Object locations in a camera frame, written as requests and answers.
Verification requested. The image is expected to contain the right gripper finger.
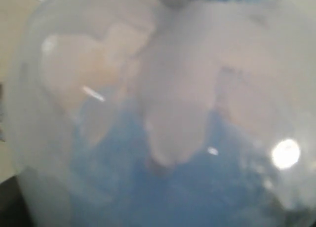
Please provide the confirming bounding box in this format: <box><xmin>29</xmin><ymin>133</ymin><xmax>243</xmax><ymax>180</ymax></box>
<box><xmin>0</xmin><ymin>176</ymin><xmax>32</xmax><ymax>227</ymax></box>

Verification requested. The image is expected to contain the blue pump lotion bottle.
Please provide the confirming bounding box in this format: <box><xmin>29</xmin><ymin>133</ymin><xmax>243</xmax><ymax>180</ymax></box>
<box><xmin>4</xmin><ymin>0</ymin><xmax>316</xmax><ymax>227</ymax></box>

